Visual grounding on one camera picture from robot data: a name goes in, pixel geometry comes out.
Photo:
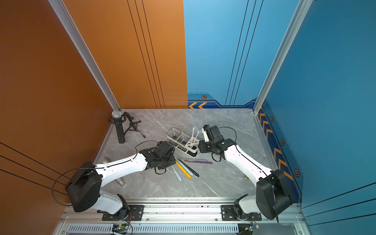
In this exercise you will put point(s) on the yellow toothbrush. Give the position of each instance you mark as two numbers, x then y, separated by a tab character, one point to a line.
185	172

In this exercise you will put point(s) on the grey metal cylinder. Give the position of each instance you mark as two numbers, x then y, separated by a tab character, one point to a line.
105	160

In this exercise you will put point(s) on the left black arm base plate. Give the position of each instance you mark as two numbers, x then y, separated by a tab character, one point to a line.
131	213

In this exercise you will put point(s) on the small black tripod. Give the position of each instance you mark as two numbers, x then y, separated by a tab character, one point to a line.
133	125

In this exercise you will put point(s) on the black perforated post with ball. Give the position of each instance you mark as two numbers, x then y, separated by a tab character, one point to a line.
117	119

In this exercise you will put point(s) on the left green circuit board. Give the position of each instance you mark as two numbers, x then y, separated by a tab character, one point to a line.
121	229

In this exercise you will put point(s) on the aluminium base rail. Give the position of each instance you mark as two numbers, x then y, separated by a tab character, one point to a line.
182	216

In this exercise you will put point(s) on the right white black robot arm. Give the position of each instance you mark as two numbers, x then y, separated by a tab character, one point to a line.
273	192

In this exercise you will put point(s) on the pale blue toothbrush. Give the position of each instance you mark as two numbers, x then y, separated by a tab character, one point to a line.
177	174

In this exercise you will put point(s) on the green circuit board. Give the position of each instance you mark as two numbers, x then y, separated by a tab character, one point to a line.
121	229
251	229

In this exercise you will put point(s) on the right aluminium corner post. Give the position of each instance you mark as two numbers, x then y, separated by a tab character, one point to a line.
291	32

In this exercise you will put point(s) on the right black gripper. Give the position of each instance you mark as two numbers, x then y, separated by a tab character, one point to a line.
201	147

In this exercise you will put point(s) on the right green circuit board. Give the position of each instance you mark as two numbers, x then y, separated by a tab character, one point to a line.
251	229

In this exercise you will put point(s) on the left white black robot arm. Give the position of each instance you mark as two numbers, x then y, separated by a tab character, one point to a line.
85	187

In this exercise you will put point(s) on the white toothbrush holder organizer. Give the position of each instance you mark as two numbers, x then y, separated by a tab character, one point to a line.
181	141

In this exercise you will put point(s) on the grey white toothbrush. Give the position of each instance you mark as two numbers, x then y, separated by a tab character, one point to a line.
185	167

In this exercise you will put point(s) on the purple toothbrush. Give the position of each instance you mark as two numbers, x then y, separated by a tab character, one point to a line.
198	162

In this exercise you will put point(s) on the black toothbrush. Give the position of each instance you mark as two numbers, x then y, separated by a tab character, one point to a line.
194	172

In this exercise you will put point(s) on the left aluminium corner post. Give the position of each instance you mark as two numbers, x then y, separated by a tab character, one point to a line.
69	25

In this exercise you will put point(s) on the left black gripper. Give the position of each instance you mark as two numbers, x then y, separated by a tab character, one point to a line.
173	160

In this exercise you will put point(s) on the aluminium corner post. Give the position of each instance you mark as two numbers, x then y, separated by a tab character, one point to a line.
69	25
291	32

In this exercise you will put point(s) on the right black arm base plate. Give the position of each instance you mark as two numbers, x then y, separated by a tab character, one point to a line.
229	213

